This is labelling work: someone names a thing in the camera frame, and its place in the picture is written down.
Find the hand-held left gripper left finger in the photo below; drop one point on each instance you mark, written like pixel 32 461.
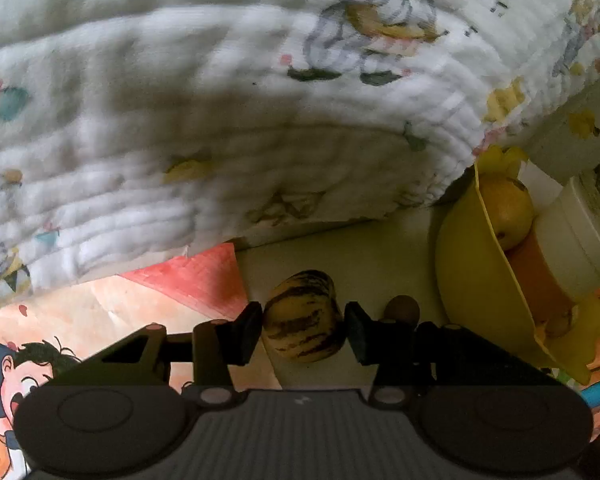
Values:
pixel 252 332

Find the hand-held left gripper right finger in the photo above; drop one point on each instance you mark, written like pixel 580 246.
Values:
pixel 356 332

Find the striped pepino melon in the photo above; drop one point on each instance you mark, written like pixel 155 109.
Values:
pixel 302 317

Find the yellow bowl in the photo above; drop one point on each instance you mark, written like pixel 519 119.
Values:
pixel 472 280

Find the small olive-brown fruit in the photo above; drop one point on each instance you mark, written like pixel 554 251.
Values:
pixel 402 310

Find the cartoon poster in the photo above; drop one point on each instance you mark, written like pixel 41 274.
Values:
pixel 105 320

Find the white printed bear blanket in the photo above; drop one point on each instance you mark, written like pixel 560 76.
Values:
pixel 230 110

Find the white cylindrical container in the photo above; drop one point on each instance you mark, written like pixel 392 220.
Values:
pixel 575 242

